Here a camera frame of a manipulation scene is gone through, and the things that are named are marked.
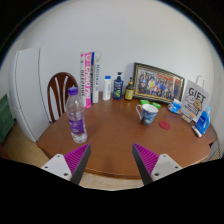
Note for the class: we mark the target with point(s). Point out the blue tissue pack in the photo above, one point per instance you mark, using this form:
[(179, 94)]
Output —
[(174, 107)]

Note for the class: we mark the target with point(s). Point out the tall white and green box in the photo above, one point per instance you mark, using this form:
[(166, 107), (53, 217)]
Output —
[(96, 76)]

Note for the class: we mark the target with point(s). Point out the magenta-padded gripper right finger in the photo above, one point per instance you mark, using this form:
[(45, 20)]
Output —
[(148, 160)]

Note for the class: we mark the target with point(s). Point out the tall pink and white box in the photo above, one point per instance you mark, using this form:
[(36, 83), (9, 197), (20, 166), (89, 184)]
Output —
[(86, 78)]

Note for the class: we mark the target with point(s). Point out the clear purple-capped water bottle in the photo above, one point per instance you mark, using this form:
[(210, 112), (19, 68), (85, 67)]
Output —
[(76, 120)]

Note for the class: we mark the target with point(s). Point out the dark wooden chair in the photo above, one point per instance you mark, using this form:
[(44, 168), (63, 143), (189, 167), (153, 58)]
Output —
[(53, 96)]

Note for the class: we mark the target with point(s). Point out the blue detergent bottle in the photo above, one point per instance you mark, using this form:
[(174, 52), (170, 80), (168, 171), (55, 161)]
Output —
[(202, 122)]

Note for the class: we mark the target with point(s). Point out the white wall radiator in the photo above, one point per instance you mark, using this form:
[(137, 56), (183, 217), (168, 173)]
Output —
[(216, 152)]

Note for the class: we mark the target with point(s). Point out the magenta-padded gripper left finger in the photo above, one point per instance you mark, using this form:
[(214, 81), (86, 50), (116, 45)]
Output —
[(75, 159)]

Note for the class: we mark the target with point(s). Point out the patterned snack packet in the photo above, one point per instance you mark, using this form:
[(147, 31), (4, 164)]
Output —
[(185, 118)]

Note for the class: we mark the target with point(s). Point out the white printed paper gift bag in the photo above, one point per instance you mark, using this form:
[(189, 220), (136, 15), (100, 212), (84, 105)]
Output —
[(195, 98)]

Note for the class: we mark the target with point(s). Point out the amber bottle with yellow label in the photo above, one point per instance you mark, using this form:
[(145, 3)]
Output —
[(129, 91)]

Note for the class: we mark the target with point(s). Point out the white bottle with blue cap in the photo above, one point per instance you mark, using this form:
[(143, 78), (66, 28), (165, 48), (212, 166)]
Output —
[(106, 89)]

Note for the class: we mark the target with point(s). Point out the dark blue pump bottle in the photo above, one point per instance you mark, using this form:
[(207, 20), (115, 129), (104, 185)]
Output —
[(118, 88)]

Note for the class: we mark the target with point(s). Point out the blue patterned ceramic mug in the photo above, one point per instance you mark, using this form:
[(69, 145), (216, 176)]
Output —
[(149, 115)]

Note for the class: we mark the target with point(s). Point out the framed group photo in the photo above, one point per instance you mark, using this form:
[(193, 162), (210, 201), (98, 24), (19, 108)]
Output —
[(158, 83)]

